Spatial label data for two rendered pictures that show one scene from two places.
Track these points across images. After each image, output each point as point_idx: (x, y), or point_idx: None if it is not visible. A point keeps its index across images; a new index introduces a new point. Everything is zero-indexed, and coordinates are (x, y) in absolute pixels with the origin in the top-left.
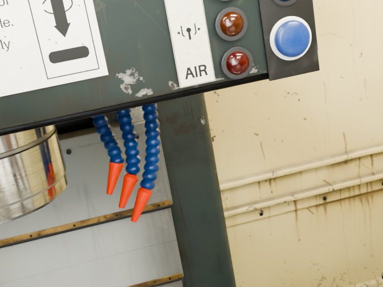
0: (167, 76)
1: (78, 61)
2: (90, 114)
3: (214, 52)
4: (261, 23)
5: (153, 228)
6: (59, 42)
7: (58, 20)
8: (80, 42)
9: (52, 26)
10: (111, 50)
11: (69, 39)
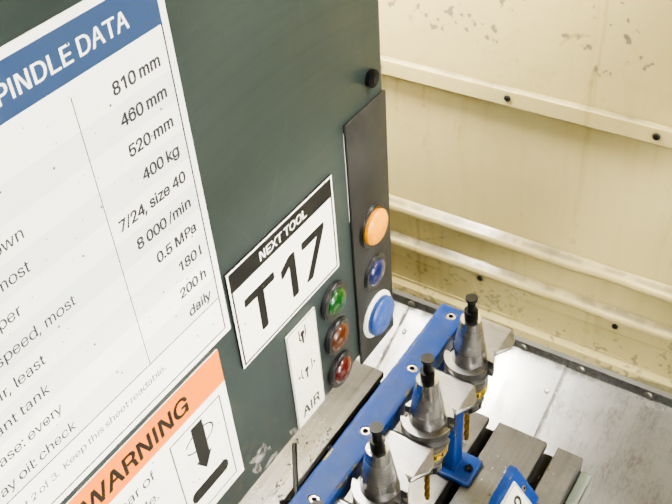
0: (289, 426)
1: (219, 480)
2: None
3: (323, 372)
4: (358, 316)
5: None
6: (202, 476)
7: (201, 453)
8: (220, 460)
9: (195, 465)
10: (245, 443)
11: (210, 465)
